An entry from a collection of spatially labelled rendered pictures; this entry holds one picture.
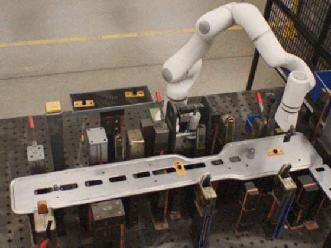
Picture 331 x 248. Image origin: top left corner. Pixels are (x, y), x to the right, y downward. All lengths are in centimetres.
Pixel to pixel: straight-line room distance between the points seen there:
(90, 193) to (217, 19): 90
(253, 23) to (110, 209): 93
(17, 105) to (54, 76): 48
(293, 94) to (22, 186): 116
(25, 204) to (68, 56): 273
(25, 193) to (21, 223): 32
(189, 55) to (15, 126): 108
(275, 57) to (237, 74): 252
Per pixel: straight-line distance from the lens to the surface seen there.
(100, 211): 184
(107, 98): 212
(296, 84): 193
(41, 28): 498
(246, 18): 196
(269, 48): 195
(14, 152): 258
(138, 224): 220
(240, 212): 216
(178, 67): 227
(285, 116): 204
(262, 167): 214
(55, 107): 209
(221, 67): 451
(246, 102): 297
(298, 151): 227
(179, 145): 220
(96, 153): 203
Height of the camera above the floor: 248
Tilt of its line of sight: 41 degrees down
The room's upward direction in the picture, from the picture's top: 6 degrees clockwise
